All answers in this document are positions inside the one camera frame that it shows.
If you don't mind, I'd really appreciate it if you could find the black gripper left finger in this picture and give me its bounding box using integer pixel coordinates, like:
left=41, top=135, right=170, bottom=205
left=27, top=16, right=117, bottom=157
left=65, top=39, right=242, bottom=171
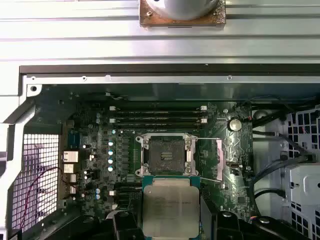
left=72, top=211, right=145, bottom=240

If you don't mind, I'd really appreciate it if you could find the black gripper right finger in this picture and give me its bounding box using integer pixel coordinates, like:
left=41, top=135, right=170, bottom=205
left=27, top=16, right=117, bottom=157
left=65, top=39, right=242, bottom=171
left=199, top=193, right=313, bottom=240

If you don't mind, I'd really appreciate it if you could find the silver green CPU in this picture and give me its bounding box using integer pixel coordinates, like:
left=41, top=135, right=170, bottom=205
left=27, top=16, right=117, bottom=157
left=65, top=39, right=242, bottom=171
left=140, top=174, right=202, bottom=238

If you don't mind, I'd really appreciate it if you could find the metal socket cover frame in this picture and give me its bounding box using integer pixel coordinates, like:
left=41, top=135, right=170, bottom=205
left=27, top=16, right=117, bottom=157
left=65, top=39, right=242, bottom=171
left=193, top=136, right=225, bottom=183

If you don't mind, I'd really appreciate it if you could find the CPU socket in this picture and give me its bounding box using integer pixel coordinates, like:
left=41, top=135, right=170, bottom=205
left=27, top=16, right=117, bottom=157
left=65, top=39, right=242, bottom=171
left=134, top=133, right=201, bottom=178

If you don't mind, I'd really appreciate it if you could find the green motherboard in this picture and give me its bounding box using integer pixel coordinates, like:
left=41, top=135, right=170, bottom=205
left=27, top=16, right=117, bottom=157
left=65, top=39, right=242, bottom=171
left=57, top=98, right=254, bottom=226

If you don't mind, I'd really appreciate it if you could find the metal drive cage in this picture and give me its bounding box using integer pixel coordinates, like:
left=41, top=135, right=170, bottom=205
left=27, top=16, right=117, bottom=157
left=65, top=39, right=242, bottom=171
left=279, top=104, right=320, bottom=240

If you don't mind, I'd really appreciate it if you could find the blue rear port connector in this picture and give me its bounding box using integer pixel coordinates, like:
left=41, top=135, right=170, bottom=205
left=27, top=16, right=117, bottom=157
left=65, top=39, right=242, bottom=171
left=67, top=129, right=83, bottom=151

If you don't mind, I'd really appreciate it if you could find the round coin battery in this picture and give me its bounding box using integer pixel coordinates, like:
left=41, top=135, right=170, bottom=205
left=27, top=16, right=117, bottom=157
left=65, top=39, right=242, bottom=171
left=227, top=117, right=243, bottom=132

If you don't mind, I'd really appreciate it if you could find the black open PC case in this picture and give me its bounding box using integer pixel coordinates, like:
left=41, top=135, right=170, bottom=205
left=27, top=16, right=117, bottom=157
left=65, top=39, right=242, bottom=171
left=0, top=63, right=320, bottom=240

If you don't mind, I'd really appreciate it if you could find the thick black cable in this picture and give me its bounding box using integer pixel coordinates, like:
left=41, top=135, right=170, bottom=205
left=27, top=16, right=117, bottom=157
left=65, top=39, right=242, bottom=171
left=249, top=187, right=286, bottom=208

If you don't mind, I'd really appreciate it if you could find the grey cable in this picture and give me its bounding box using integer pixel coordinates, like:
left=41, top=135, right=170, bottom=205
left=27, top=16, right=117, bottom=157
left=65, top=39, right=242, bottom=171
left=252, top=129, right=316, bottom=163

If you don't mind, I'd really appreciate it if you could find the brown square base plate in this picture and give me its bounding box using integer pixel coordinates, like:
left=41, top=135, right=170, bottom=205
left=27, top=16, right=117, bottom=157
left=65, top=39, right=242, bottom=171
left=138, top=0, right=227, bottom=29

